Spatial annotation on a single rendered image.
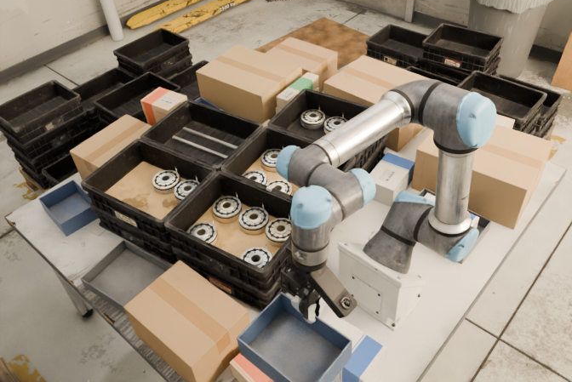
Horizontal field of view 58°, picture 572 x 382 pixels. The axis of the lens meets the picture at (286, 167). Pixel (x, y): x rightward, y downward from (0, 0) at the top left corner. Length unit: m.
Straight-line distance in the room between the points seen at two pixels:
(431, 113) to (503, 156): 0.78
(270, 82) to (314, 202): 1.45
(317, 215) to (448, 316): 0.90
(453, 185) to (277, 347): 0.59
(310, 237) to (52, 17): 4.15
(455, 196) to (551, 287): 1.50
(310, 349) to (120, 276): 0.90
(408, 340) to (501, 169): 0.68
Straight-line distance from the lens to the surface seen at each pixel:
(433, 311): 1.75
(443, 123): 1.26
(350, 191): 1.00
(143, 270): 1.91
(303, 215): 0.94
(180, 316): 1.57
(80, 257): 2.05
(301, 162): 1.08
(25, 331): 2.87
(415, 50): 3.67
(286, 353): 1.22
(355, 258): 1.56
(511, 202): 1.96
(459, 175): 1.36
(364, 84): 2.31
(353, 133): 1.16
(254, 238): 1.74
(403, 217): 1.57
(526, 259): 2.91
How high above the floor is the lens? 2.14
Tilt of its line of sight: 41 degrees down
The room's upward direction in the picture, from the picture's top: 5 degrees counter-clockwise
